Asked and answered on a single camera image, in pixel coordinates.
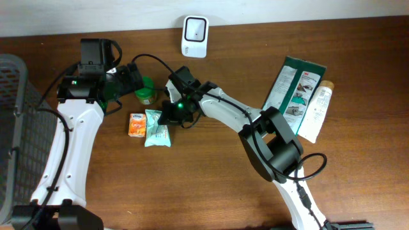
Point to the white tube with tan cap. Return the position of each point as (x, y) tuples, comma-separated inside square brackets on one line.
[(316, 112)]

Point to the white barcode scanner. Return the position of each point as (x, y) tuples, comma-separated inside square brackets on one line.
[(194, 38)]

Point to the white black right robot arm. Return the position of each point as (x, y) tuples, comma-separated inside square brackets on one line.
[(271, 146)]

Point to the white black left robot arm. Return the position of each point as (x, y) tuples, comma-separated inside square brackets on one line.
[(84, 91)]

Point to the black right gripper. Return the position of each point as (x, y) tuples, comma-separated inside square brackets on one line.
[(165, 117)]

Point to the dark green 3M package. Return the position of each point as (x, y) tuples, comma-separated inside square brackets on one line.
[(293, 88)]

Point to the grey plastic mesh basket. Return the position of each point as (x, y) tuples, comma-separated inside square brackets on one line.
[(26, 136)]

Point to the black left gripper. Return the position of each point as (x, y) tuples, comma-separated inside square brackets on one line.
[(128, 69)]

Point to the green lid jar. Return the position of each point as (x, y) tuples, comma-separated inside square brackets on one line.
[(147, 95)]

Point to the mint green wipes packet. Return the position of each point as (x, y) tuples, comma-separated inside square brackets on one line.
[(156, 134)]

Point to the orange tissue pack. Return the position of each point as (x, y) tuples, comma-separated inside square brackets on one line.
[(137, 125)]

